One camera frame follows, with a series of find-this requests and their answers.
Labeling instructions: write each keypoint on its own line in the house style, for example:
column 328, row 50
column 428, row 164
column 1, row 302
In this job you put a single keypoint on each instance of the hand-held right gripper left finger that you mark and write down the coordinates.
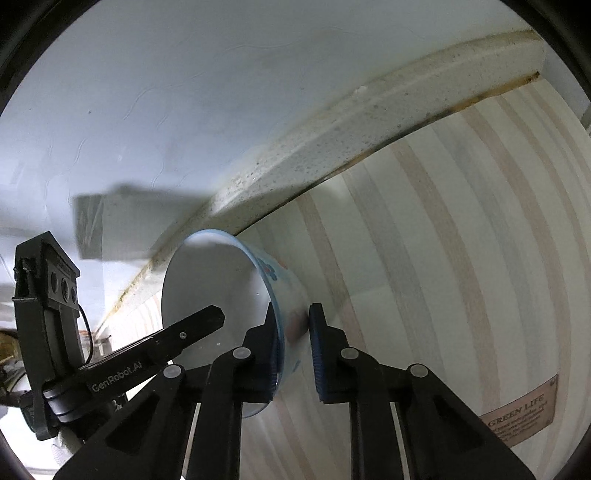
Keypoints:
column 258, row 360

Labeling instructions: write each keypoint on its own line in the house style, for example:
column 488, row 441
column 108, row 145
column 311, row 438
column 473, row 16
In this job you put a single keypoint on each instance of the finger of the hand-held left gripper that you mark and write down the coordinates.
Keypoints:
column 194, row 327

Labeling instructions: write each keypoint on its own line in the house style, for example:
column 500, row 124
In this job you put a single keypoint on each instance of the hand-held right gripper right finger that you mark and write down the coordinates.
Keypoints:
column 317, row 350

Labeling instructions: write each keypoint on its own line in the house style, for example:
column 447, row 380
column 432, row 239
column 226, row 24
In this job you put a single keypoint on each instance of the white bowl with floral print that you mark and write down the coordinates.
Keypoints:
column 212, row 277

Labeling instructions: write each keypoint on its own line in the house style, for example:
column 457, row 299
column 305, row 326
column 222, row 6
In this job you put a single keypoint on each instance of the striped cat table mat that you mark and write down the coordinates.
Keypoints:
column 415, row 230

